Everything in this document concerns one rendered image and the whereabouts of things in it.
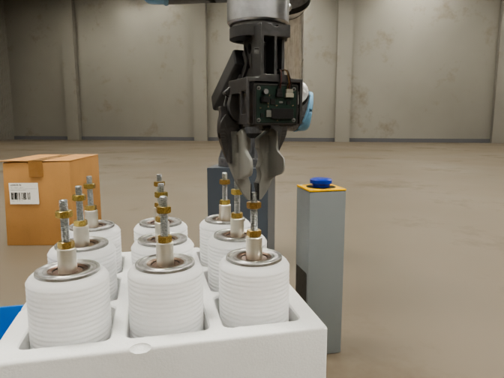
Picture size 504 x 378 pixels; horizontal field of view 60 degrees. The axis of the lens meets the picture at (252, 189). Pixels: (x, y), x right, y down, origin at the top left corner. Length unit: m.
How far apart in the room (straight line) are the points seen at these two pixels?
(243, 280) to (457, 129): 9.44
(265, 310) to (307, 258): 0.25
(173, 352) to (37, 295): 0.17
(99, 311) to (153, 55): 9.92
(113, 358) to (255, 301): 0.18
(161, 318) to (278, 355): 0.15
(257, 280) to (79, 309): 0.21
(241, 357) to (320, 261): 0.31
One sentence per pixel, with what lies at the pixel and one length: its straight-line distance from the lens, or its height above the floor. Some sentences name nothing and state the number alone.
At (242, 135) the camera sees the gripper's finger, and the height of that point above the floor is 0.42.
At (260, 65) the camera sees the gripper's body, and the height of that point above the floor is 0.50.
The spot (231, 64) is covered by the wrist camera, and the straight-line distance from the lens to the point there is 0.58.
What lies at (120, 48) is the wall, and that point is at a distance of 10.74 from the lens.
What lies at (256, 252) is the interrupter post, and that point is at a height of 0.26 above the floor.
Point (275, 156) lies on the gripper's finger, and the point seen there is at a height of 0.39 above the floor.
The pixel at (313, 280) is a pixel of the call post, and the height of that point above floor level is 0.15.
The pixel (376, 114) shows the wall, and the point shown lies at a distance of 9.61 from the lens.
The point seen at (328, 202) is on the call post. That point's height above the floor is 0.29.
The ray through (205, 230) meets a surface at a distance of 0.80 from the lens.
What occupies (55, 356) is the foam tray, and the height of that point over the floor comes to 0.18.
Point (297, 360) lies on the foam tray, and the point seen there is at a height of 0.14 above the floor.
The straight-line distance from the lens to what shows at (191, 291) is 0.56.
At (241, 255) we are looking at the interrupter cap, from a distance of 0.61.
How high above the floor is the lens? 0.43
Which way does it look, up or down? 9 degrees down
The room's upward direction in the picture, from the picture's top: straight up
